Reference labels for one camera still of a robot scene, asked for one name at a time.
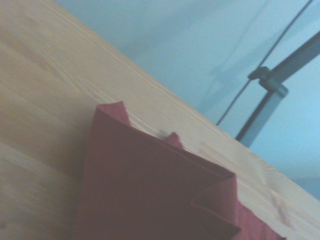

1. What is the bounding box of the dark red zip jacket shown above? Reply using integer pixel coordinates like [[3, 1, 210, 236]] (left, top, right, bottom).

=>
[[72, 100, 288, 240]]

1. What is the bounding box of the grey metal camera stand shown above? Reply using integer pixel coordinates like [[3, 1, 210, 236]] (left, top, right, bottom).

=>
[[234, 31, 320, 148]]

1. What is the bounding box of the thin black cable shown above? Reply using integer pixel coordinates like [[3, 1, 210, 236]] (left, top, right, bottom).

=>
[[215, 0, 315, 125]]

